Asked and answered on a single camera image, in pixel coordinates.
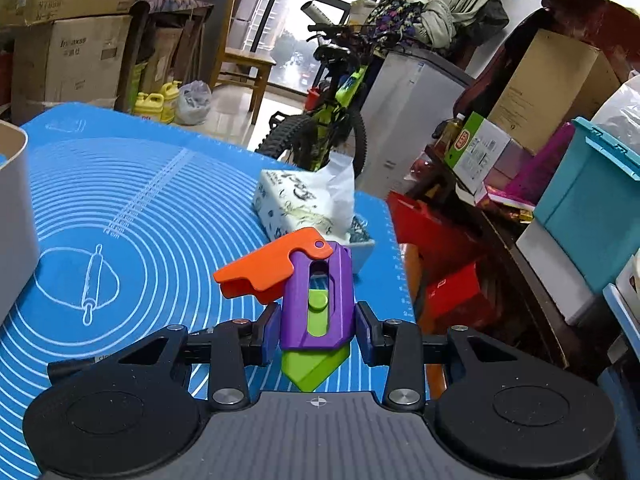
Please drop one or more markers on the blue silicone baking mat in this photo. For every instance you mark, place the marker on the blue silicone baking mat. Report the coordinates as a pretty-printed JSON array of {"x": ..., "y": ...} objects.
[{"x": 150, "y": 210}]

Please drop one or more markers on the large plain cardboard box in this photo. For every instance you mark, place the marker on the large plain cardboard box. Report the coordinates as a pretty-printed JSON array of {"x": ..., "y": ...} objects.
[{"x": 545, "y": 90}]

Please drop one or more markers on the teal storage bin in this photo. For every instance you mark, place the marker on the teal storage bin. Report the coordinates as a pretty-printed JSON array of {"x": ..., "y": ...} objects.
[{"x": 575, "y": 210}]

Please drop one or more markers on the dark wooden table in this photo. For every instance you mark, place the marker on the dark wooden table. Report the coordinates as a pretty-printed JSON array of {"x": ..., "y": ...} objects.
[{"x": 510, "y": 285}]

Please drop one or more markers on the small brown cardboard box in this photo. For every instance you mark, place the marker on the small brown cardboard box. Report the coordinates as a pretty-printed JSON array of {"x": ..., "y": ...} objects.
[{"x": 160, "y": 60}]

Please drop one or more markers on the white plastic bag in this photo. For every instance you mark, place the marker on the white plastic bag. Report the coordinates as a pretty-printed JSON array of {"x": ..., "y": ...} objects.
[{"x": 620, "y": 115}]

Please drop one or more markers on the translucent plastic bag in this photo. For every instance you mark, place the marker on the translucent plastic bag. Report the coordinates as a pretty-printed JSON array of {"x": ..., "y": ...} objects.
[{"x": 194, "y": 105}]

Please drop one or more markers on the green white carton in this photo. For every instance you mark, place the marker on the green white carton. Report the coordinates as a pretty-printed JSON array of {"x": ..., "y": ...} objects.
[{"x": 475, "y": 152}]

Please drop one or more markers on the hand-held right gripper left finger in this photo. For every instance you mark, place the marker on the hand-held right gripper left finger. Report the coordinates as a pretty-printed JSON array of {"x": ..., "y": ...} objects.
[{"x": 270, "y": 332}]

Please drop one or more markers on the white green tissue pack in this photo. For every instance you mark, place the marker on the white green tissue pack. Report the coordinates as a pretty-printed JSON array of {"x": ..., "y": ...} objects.
[{"x": 290, "y": 200}]

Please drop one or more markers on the green black bicycle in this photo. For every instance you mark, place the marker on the green black bicycle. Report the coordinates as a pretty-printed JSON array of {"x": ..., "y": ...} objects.
[{"x": 285, "y": 135}]

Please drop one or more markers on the dark red chair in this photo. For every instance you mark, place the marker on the dark red chair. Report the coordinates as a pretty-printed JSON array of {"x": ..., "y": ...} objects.
[{"x": 600, "y": 25}]

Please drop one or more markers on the magenta box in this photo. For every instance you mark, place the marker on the magenta box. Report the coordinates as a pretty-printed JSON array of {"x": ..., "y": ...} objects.
[{"x": 542, "y": 170}]

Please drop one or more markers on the window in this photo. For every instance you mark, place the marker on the window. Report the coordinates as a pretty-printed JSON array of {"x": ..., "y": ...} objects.
[{"x": 295, "y": 25}]

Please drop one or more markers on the grey green garment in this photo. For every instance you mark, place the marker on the grey green garment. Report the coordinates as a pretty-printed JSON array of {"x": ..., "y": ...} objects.
[{"x": 440, "y": 20}]

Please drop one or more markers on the black marker pen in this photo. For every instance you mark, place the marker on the black marker pen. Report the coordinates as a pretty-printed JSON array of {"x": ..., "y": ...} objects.
[{"x": 75, "y": 367}]

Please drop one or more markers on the wooden chair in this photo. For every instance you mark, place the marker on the wooden chair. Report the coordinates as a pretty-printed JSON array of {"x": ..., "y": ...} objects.
[{"x": 245, "y": 57}]

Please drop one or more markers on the purple orange green toy knife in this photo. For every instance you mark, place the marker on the purple orange green toy knife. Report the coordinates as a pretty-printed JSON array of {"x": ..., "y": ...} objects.
[{"x": 295, "y": 320}]

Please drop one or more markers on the yellow plastic jug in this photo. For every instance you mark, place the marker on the yellow plastic jug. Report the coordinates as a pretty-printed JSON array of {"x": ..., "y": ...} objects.
[
  {"x": 171, "y": 102},
  {"x": 149, "y": 106}
]

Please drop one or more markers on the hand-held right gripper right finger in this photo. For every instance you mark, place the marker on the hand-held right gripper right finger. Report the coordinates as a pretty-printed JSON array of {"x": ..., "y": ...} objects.
[{"x": 361, "y": 332}]

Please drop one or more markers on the red paper bag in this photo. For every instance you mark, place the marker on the red paper bag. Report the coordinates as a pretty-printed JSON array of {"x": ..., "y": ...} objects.
[{"x": 430, "y": 230}]

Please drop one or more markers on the white box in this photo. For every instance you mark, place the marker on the white box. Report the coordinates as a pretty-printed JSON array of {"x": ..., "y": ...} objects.
[{"x": 540, "y": 260}]

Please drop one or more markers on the beige plastic bin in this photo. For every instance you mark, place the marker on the beige plastic bin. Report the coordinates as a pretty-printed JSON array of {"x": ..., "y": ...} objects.
[{"x": 15, "y": 210}]

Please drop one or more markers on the yellow oil bottle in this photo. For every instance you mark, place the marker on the yellow oil bottle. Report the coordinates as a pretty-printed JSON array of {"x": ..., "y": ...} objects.
[{"x": 451, "y": 132}]

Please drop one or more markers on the plastic-wrapped cardboard box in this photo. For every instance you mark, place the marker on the plastic-wrapped cardboard box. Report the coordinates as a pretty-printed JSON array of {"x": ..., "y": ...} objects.
[{"x": 65, "y": 70}]

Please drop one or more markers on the floral cloth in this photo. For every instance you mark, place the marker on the floral cloth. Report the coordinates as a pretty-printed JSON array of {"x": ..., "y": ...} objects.
[{"x": 395, "y": 15}]

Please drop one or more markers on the red box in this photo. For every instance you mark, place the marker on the red box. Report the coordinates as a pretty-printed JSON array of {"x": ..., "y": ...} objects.
[{"x": 460, "y": 295}]

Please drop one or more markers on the white fridge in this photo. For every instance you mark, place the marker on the white fridge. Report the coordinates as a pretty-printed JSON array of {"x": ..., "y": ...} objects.
[{"x": 405, "y": 110}]

